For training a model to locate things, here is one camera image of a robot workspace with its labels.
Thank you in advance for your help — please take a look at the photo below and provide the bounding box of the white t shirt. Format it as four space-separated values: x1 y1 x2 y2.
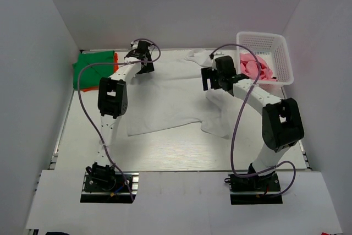
125 49 230 139

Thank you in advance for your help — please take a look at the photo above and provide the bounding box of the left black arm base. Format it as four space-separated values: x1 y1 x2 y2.
80 172 139 204

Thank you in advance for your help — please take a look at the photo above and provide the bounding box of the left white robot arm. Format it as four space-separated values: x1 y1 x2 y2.
95 39 158 172

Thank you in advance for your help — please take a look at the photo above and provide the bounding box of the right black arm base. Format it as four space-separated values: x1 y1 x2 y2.
224 172 283 205

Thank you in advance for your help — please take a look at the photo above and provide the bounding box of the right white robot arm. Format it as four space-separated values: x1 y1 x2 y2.
201 56 304 177

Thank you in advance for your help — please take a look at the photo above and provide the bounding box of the pink t shirt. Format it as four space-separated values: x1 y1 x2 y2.
240 53 277 81

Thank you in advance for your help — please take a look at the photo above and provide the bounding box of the orange folded t shirt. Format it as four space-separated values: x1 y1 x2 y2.
82 52 120 93

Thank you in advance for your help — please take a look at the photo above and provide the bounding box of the white plastic basket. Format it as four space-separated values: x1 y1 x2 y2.
236 31 294 90

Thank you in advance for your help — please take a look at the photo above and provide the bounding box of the green folded t shirt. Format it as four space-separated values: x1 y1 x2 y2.
72 51 116 91

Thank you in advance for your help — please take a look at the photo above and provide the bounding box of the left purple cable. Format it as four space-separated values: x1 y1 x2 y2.
76 38 162 203

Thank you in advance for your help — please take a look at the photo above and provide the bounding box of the purple cable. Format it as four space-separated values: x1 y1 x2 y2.
76 38 162 203
208 43 297 199

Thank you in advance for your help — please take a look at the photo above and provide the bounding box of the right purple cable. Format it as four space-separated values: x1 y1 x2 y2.
208 43 297 199

